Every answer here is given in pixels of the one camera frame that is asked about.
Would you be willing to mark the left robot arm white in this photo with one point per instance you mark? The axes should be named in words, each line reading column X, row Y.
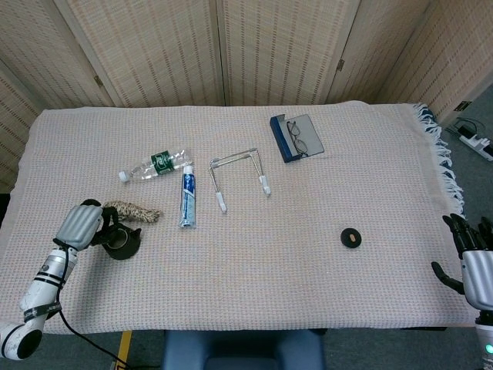
column 42, row 287

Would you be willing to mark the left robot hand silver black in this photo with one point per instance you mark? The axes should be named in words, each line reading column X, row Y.
column 79, row 225

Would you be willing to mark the white power strip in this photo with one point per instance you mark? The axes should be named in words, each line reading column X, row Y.
column 479, row 144

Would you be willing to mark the clear plastic water bottle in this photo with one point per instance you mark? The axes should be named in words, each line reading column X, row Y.
column 154, row 165

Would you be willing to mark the black frame eyeglasses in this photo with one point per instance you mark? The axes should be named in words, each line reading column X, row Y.
column 300, row 145

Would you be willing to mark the blue white toothpaste tube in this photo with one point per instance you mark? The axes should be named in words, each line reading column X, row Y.
column 188, row 196

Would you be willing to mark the yellow floor tape strip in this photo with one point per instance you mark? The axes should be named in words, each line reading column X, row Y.
column 124, row 347

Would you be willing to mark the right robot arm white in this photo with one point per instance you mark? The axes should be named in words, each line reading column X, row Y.
column 486, row 337

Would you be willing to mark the beige woven folding screen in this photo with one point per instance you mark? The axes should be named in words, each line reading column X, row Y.
column 161, row 50

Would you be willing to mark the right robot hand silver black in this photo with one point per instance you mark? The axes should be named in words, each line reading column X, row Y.
column 477, row 273

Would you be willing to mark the blue glasses case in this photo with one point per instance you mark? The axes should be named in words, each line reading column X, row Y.
column 283, row 144

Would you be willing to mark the black teapot lid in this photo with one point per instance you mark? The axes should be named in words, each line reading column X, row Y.
column 351, row 238

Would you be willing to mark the blue chair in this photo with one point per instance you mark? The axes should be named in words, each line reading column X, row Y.
column 242, row 350

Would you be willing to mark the pink waffle tablecloth with fringe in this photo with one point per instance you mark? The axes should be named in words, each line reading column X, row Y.
column 269, row 277

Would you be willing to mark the black teapot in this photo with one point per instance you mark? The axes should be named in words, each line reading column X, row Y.
column 125, row 252

